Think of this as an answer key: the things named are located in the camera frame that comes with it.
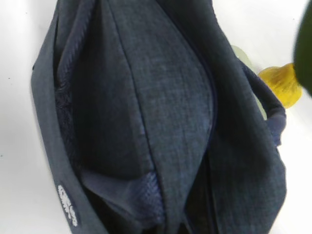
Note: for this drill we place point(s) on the green lidded glass food container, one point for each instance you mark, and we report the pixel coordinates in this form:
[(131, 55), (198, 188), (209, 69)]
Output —
[(242, 55)]

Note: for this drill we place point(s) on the yellow pear-shaped gourd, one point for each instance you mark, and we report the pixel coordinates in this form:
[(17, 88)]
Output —
[(284, 84)]

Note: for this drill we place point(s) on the dark green cucumber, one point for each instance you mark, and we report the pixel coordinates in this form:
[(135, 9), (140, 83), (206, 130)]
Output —
[(302, 56)]

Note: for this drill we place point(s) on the dark navy fabric lunch bag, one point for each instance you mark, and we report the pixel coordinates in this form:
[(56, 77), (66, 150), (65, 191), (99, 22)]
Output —
[(152, 125)]

